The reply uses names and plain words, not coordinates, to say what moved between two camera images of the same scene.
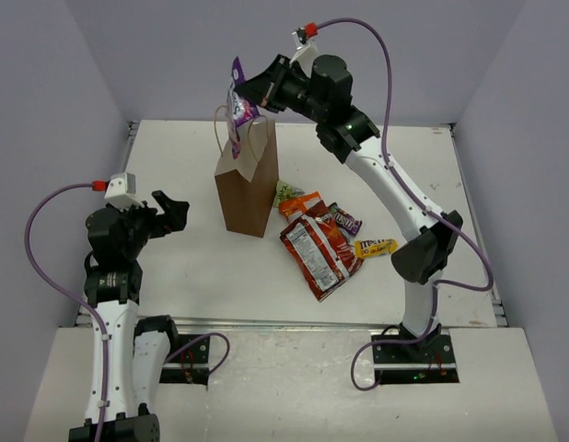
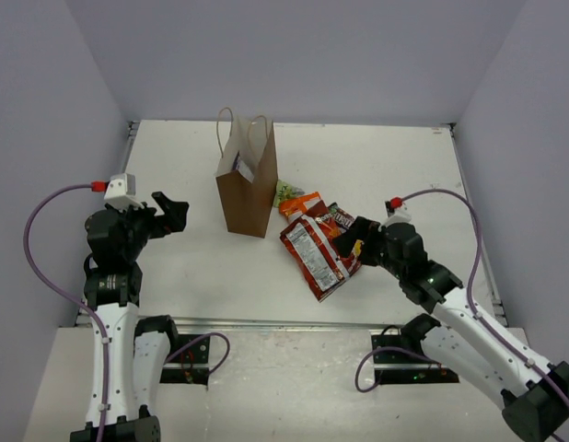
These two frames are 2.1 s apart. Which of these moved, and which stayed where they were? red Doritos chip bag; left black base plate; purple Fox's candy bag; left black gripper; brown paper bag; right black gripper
Moved: purple Fox's candy bag; right black gripper
Stayed: left black base plate; brown paper bag; red Doritos chip bag; left black gripper
